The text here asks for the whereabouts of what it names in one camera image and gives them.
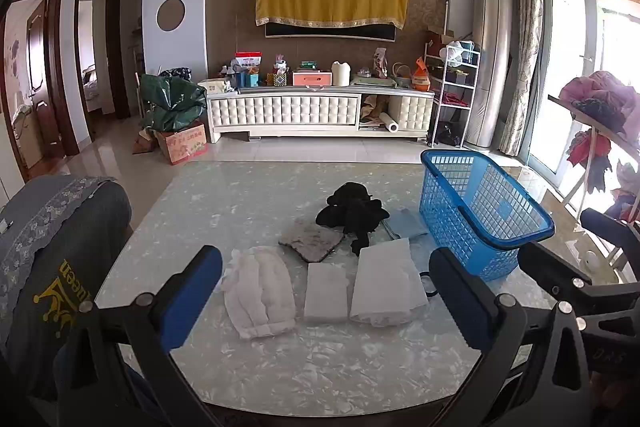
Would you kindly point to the black television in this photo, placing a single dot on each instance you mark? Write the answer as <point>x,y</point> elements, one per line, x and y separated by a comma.
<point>330,32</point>

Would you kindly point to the sliding glass door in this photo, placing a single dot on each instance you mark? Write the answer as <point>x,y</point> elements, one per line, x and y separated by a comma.
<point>570,57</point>

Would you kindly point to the light blue cloth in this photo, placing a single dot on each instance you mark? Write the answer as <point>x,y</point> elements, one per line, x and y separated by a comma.
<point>407,224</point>

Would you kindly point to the white plastic jug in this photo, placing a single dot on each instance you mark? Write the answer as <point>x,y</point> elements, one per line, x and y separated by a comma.
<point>341,74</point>

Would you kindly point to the small white cloth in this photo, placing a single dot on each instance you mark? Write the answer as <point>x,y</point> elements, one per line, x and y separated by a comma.
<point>326,293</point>

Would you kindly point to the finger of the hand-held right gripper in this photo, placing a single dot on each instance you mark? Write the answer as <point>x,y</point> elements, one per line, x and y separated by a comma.
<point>610,229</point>
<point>555,274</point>

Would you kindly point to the large white cloth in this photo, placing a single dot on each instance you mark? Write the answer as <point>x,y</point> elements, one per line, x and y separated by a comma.
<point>385,282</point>

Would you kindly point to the clothes drying rack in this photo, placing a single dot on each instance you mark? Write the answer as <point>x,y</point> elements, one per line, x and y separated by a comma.
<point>585,167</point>

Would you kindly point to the brown snack bag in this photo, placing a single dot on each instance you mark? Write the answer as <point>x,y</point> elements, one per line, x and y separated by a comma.
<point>381,62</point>

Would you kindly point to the black plush toy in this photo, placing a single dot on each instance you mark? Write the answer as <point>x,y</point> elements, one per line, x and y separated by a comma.
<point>352,209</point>

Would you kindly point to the printed cardboard box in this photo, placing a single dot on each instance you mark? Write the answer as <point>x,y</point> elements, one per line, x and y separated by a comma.
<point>182,144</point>

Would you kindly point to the chair with grey cover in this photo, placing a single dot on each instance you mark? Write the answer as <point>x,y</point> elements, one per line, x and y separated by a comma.
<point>75,227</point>

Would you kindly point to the grey fluffy pad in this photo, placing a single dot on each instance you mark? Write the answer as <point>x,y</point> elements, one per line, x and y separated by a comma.
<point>312,241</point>

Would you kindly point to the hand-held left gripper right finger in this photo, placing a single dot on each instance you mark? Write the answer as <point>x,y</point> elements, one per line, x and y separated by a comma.
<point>460,292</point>

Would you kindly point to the standing air conditioner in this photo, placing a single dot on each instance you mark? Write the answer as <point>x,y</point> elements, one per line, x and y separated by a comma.
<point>492,57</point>

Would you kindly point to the white fluffy cloth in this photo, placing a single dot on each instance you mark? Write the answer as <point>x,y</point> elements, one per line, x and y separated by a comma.
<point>257,292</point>

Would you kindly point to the orange bag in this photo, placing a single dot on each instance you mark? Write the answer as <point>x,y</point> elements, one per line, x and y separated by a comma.
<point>421,77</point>

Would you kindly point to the blue plastic basket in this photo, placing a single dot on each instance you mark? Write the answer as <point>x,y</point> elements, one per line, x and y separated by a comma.
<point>480,212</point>

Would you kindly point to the patterned curtain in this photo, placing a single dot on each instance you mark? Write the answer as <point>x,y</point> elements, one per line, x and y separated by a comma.
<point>525,32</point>

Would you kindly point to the white plastic bag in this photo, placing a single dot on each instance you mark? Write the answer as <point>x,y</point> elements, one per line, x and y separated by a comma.
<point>454,54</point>

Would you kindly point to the white metal rack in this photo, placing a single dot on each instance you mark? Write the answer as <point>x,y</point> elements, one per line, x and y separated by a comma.
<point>452,107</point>

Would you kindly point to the pink clothes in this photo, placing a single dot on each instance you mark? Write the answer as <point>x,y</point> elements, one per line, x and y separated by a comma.
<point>595,87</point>

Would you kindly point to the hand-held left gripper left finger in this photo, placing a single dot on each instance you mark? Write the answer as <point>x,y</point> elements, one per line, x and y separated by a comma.
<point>192,292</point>

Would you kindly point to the paper towel roll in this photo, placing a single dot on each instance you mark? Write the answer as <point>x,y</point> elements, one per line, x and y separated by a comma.
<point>388,122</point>

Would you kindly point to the green plastic bag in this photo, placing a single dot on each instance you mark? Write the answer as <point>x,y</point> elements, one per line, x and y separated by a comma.
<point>172,104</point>

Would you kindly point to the red and white snack box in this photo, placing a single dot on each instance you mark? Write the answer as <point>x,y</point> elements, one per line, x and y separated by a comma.
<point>248,61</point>

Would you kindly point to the wicker basket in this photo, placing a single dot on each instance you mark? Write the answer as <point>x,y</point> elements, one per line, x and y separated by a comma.
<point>401,73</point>

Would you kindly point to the white padded television cabinet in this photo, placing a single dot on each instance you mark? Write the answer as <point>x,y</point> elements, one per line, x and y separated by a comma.
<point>300,112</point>

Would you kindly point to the pink box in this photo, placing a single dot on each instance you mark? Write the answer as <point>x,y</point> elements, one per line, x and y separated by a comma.
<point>312,80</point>

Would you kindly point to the brown wooden door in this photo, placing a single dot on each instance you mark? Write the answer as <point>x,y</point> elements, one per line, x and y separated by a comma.
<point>37,57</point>

